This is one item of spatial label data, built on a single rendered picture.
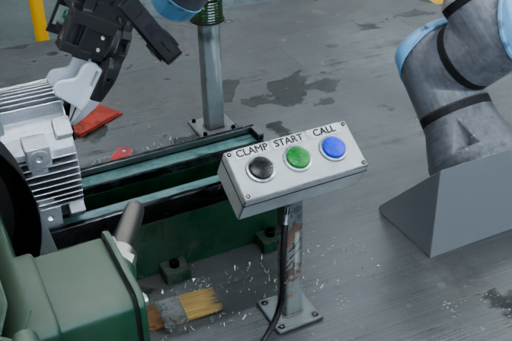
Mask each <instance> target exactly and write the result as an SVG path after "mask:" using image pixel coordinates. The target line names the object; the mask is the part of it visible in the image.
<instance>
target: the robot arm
mask: <svg viewBox="0 0 512 341"><path fill-rule="evenodd" d="M207 1H208V0H151V3H152V5H153V7H154V8H155V10H156V11H157V12H158V13H159V14H161V15H162V16H163V17H164V18H167V19H168V20H170V21H176V22H183V21H188V20H190V19H191V18H192V17H193V16H194V15H195V14H196V13H198V12H200V11H201V10H202V8H203V6H204V5H205V4H206V2H207ZM59 5H64V6H66V7H68V8H69V10H64V12H63V14H62V18H63V19H64V22H61V21H57V22H56V24H53V19H54V17H55V15H56V12H57V9H58V7H59ZM441 12H442V13H443V15H444V17H445V18H441V19H437V20H435V21H431V22H430V23H427V24H425V26H424V27H422V28H418V29H417V30H415V31H414V32H412V33H411V34H410V35H408V36H407V37H406V38H405V39H404V40H403V41H402V42H401V43H400V45H399V46H398V49H397V50H396V52H395V63H396V65H397V68H398V74H399V77H400V79H401V81H402V82H403V83H404V86H405V88H406V91H407V92H408V96H409V97H410V100H411V103H412V105H413V107H414V110H415V112H416V114H417V116H418V119H419V122H420V124H421V127H422V129H423V130H424V134H425V138H426V147H427V163H428V172H429V175H430V176H432V175H434V174H435V173H437V172H439V171H441V170H444V169H447V168H449V167H454V166H456V165H459V164H463V163H466V162H469V161H473V160H475V159H479V158H483V157H485V156H488V155H492V154H495V153H498V152H500V151H505V150H508V149H510V148H512V128H511V127H510V125H509V124H508V123H507V121H506V120H505V119H504V118H503V116H502V115H501V114H500V113H499V112H498V111H497V110H496V108H495V107H494V104H493V103H492V100H491V98H490V96H489V93H488V91H487V88H486V87H487V86H489V85H491V84H493V83H495V82H496V81H498V80H500V79H502V78H503V77H505V76H507V75H509V74H510V73H511V72H512V0H443V4H442V8H441ZM133 28H134V29H135V30H136V31H137V32H138V33H139V35H140V36H141V37H142V38H143V39H144V40H145V41H146V43H147V44H146V46H147V48H148V49H149V50H150V53H151V54H152V55H153V56H154V57H156V58H157V59H158V60H159V61H162V60H163V61H164V62H166V63H167V64H168V65H170V64H172V63H173V61H174V60H176V58H177V57H179V56H180V55H181V54H182V52H181V51H180V49H179V48H178V45H179V44H178V43H177V41H176V40H175V39H174V37H173V36H172V35H171V34H170V33H169V32H168V31H167V30H165V29H164V30H163V29H162V27H161V26H160V25H159V24H158V22H157V21H156V20H155V19H154V17H153V16H151V14H150V13H149V12H148V11H147V9H146V8H145V7H144V6H143V4H142V3H141V2H140V1H139V0H57V2H56V5H55V8H54V9H53V13H52V15H51V17H50V20H49V23H48V25H47V27H46V31H49V32H51V33H55V34H58V36H57V40H56V42H55V44H56V45H57V47H58V48H59V50H61V51H63V52H67V53H70V54H71V55H72V60H71V62H70V64H69V65H68V66H66V67H63V68H58V69H52V70H50V71H49V73H48V75H47V77H46V80H47V82H48V84H49V85H50V86H52V87H53V92H54V94H55V95H56V96H57V97H59V98H61V99H62V100H64V101H66V102H67V103H69V104H71V107H70V113H69V119H70V123H71V125H76V124H77V123H79V122H80V121H81V120H82V119H84V118H85V117H86V116H87V115H88V114H89V113H90V112H91V111H92V110H94V109H95V108H96V106H97V105H98V104H99V103H100V102H102V100H103V99H104V98H105V97H106V95H107V93H108V92H109V90H110V89H111V88H112V87H113V85H114V83H115V81H116V80H117V76H118V75H119V73H120V69H121V66H122V64H123V61H124V59H125V58H126V55H127V53H128V51H129V47H130V44H131V40H132V30H133Z"/></svg>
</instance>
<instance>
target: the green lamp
mask: <svg viewBox="0 0 512 341"><path fill-rule="evenodd" d="M222 8H223V6H222V0H214V1H210V2H206V4H205V5H204V6H203V8H202V10H201V11H200V12H198V13H196V14H195V15H194V16H193V17H192V18H191V20H192V21H193V22H195V23H198V24H213V23H216V22H219V21H221V20H222V19H223V9H222Z"/></svg>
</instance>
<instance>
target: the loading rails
mask: <svg viewBox="0 0 512 341"><path fill-rule="evenodd" d="M263 139H264V134H263V132H262V131H261V130H260V129H259V128H258V127H256V126H255V125H254V124H250V125H247V126H241V127H238V128H235V129H230V130H226V131H223V132H218V133H215V134H212V135H206V136H203V137H199V138H197V139H191V140H188V141H185V142H179V143H177V144H173V145H168V146H165V147H161V148H157V149H153V150H150V151H144V152H141V153H138V154H135V155H130V156H126V157H123V158H118V159H115V160H112V161H106V162H103V163H100V164H95V165H91V166H88V167H83V168H80V172H81V177H82V188H83V190H82V192H83V194H84V196H83V197H84V203H85V207H86V210H85V213H84V214H81V215H77V216H73V217H69V214H67V215H63V216H62V217H63V222H64V223H63V224H61V226H59V227H57V228H52V229H49V231H50V233H51V235H52V238H53V240H54V243H55V245H56V248H57V250H63V249H66V248H68V247H73V246H76V245H79V244H83V243H86V242H89V241H93V240H97V239H101V232H102V231H109V232H110V234H111V236H112V235H113V233H114V231H115V229H116V227H117V224H118V222H119V220H120V218H121V216H122V214H123V210H124V208H125V206H126V204H127V203H128V202H130V201H131V200H138V201H139V202H141V203H142V204H143V206H144V216H143V219H142V224H141V227H140V229H139V234H138V237H137V239H136V244H135V247H134V250H135V251H136V255H137V260H136V272H137V275H136V280H139V279H144V278H146V277H149V276H153V275H155V274H158V273H160V274H161V275H162V278H163V279H164V280H165V283H166V284H167V285H171V284H174V283H176V282H180V281H183V280H185V279H189V278H191V269H190V267H189V265H188V263H193V262H196V261H198V260H202V259H205V258H207V257H211V256H215V255H217V254H220V253H224V252H226V251H229V250H233V249H236V248H239V247H243V246H245V245H248V244H252V243H254V242H255V243H256V244H257V245H258V246H259V247H260V249H261V250H262V251H263V253H268V252H271V251H273V250H277V209H272V210H270V211H266V212H262V213H260V214H256V215H253V216H250V217H247V218H243V219H237V217H236V215H235V213H234V210H233V208H232V206H231V203H230V201H229V198H228V196H227V195H226V192H225V190H224V188H223V186H222V183H221V181H220V179H219V176H218V174H217V171H218V169H219V165H220V162H221V158H220V157H222V156H223V154H224V153H225V152H228V151H233V150H236V149H239V148H244V147H248V146H250V145H256V144H258V143H262V142H264V140H263Z"/></svg>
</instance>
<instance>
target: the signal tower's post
mask: <svg viewBox="0 0 512 341"><path fill-rule="evenodd" d="M224 20H225V17H224V15H223V19H222V20H221V21H219V22H216V23H213V24H198V23H195V22H193V21H192V20H191V19H190V22H191V23H192V24H195V25H197V32H198V45H199V57H200V79H201V91H202V102H203V118H200V119H197V120H196V119H192V120H191V121H188V124H189V125H190V127H191V128H192V129H193V130H194V131H195V133H196V134H198V136H199V137H203V136H206V135H212V134H215V133H218V132H223V131H226V130H230V129H235V128H238V127H237V126H236V125H235V124H234V123H233V122H232V121H231V120H230V119H229V118H228V117H227V116H226V115H225V114H224V105H223V89H222V60H221V44H220V29H219V24H220V23H222V22H223V21H224Z"/></svg>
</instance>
